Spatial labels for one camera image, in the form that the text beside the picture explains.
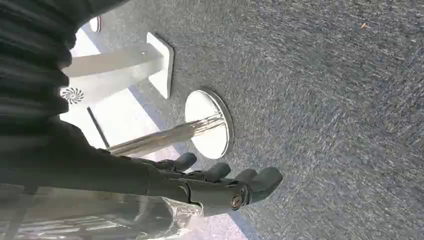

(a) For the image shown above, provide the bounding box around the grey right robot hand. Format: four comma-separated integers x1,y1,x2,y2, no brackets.
0,115,284,212

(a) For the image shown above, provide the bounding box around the ribbed grey right arm sleeve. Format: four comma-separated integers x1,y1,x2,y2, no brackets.
0,0,131,137

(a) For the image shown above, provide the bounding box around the round chrome base disc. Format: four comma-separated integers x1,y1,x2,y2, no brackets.
88,15,102,33

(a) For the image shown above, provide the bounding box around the thin black strip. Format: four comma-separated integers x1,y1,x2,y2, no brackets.
86,106,111,149

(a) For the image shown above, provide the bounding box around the chrome post with round base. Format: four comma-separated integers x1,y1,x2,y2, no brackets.
106,88,235,161

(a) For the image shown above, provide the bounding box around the white leg with foot plate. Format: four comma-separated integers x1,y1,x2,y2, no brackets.
62,31,175,100

